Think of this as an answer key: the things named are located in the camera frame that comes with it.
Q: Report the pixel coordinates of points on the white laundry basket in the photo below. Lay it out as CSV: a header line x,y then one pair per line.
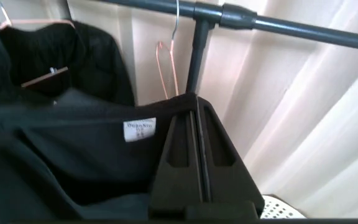
x,y
278,208

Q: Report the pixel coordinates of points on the black garment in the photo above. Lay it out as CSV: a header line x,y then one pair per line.
x,y
73,155

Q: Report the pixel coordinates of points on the pink clothes hanger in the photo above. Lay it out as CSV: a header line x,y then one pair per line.
x,y
36,21
174,65

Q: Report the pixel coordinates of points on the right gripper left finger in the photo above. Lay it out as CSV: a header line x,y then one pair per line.
x,y
172,186

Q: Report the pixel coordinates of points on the black clothes rack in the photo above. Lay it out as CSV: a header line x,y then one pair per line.
x,y
238,16

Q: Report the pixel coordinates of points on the black shorts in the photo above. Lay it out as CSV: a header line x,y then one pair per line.
x,y
98,62

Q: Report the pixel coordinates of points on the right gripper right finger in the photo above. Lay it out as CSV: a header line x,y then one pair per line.
x,y
232,186

